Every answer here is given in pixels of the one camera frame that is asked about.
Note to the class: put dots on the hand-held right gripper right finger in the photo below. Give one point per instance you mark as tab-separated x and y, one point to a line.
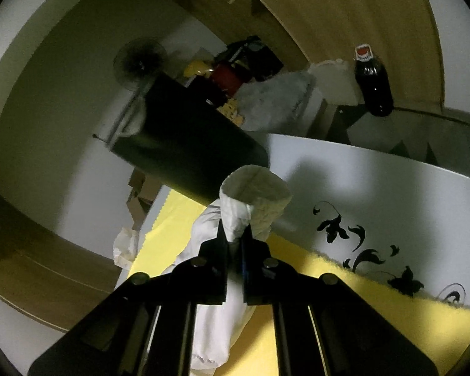
251	278

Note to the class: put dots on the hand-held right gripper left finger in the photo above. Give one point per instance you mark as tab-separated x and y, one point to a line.
218	278

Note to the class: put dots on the white garment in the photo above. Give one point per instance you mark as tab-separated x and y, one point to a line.
254	196

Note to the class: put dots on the crumpled white bag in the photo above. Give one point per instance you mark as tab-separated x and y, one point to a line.
125	246

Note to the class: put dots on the cardboard boxes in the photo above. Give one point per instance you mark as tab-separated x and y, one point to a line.
141	188

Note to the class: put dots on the large black padded object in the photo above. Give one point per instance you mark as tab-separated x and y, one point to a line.
188	137

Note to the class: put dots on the yellow mat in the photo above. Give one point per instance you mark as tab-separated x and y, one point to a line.
395	321

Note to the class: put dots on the yellow patterned item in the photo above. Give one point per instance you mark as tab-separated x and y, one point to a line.
232	111

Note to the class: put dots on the white plastic bag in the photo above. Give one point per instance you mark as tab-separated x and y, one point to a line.
274	98

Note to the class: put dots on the red container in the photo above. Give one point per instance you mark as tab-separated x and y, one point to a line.
227	76

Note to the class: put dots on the yellow round item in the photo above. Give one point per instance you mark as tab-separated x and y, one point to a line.
196	68

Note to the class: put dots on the white plastic jug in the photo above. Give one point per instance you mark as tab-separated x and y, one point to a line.
337	82

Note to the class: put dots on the black bag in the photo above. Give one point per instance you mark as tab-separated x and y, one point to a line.
258	62

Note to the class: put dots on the dark cola bottle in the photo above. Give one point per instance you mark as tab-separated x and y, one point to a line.
374	86

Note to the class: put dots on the black standing fan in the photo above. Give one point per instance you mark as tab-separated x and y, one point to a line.
141	62

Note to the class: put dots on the wooden cabinet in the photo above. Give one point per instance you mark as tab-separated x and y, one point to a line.
337	8

